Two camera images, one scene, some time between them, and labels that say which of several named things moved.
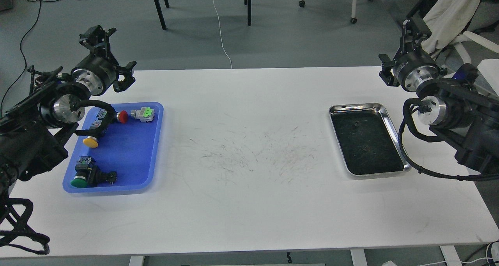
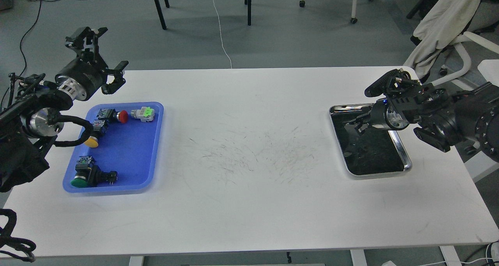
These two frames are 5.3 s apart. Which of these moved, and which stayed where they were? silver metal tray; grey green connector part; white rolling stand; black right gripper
Moved: black right gripper
Stayed: silver metal tray; white rolling stand; grey green connector part
